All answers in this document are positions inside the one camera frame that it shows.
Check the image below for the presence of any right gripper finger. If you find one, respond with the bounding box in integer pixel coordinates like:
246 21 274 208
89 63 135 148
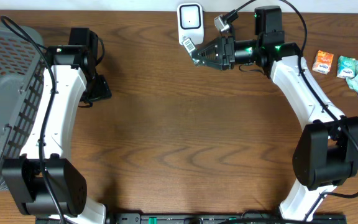
193 58 222 70
191 38 219 59

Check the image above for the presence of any dark green round-logo packet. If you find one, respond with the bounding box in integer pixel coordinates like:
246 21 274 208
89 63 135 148
181 38 200 66

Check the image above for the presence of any orange tissue pack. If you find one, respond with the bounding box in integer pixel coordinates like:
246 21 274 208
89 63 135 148
312 50 334 75

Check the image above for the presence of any green tissue pack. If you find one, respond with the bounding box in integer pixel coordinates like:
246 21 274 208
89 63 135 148
336 55 356 79

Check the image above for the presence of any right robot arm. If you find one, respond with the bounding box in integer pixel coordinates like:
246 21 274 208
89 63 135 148
182 6 358 223

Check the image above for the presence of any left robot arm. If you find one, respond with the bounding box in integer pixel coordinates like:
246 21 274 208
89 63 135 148
2 27 111 223

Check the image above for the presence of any white barcode scanner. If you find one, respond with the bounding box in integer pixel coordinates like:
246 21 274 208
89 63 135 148
177 2 204 45

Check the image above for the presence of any grey plastic shopping basket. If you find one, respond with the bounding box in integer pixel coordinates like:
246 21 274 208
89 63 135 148
0 22 44 190

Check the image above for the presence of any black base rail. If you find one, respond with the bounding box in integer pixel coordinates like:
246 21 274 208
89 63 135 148
104 211 347 224

